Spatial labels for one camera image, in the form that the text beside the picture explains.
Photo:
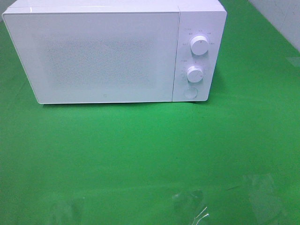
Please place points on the green table cloth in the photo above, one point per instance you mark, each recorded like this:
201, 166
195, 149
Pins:
232, 160

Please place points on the white round door button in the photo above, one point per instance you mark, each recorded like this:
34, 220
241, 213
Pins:
191, 93

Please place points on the white partition board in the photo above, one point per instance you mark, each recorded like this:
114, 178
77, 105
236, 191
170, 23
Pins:
284, 15

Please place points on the white microwave oven body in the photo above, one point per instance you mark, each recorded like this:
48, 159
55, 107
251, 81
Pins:
196, 17

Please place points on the white round knob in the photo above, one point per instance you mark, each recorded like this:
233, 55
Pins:
195, 74
199, 45

